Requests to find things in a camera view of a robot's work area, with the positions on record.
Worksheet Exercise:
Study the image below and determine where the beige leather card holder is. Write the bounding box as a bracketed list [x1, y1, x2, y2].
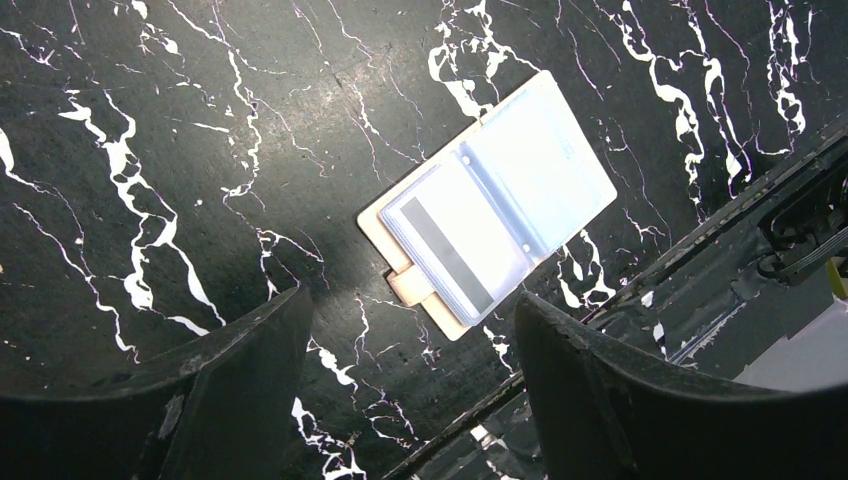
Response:
[357, 71, 617, 341]

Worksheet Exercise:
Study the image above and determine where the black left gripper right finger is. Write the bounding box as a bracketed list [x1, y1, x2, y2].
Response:
[515, 293, 847, 479]

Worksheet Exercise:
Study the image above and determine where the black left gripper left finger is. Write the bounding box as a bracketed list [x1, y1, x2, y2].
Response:
[1, 286, 314, 479]

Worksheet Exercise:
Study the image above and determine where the silver card with black stripe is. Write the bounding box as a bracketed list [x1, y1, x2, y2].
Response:
[379, 162, 534, 327]

